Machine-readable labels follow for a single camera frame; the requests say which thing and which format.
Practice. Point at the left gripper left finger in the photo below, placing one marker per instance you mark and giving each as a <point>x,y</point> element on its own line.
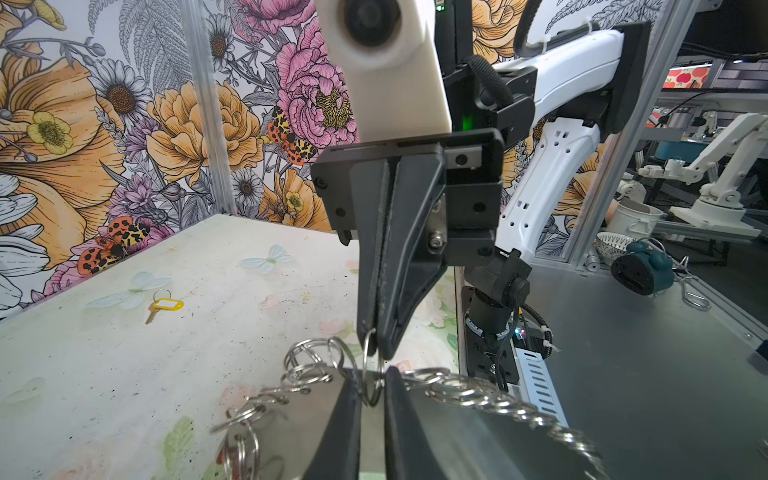
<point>338,454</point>

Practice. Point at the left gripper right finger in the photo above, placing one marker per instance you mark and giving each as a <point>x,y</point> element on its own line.
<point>408,454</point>

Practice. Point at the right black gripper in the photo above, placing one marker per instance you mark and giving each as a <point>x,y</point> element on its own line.
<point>396,265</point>

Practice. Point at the silver metal keyring plate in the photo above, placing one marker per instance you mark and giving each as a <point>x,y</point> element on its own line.
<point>475,430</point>

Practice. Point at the coloured tagged keys bunch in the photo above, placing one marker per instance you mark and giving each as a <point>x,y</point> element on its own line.
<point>239,452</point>

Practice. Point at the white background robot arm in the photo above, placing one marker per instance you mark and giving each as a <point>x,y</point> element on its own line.
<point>720,169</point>

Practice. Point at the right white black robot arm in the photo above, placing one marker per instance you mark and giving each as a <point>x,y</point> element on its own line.
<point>553,105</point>

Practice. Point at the white patterned bowl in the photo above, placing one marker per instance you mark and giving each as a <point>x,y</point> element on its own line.
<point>610,246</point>

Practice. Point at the yellow tagged key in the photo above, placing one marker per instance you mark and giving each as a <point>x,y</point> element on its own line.
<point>162,300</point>

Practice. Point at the teal alarm clock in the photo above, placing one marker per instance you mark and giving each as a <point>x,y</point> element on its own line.
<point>644,268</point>

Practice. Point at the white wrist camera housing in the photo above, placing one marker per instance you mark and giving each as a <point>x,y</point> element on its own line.
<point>390,65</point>

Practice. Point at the white perforated cable duct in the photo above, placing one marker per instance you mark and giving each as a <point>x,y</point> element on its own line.
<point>537,384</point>

